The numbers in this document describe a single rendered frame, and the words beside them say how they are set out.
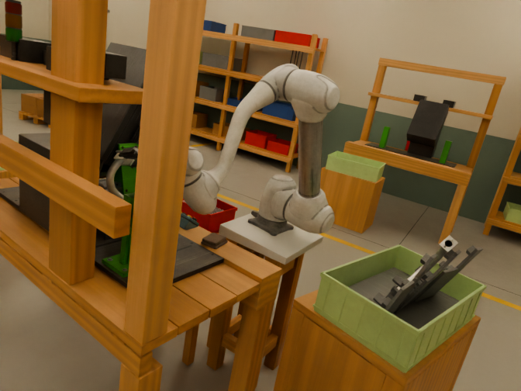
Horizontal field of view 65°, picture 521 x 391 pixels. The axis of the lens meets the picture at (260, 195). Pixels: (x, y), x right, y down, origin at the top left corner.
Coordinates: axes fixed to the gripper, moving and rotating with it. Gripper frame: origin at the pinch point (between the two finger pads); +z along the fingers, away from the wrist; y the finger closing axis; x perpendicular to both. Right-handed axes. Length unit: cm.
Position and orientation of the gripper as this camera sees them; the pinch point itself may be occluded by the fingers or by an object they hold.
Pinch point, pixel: (124, 159)
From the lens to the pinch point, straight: 172.2
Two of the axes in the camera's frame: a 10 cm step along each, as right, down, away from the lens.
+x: -4.1, 7.9, -4.5
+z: -8.0, -0.7, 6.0
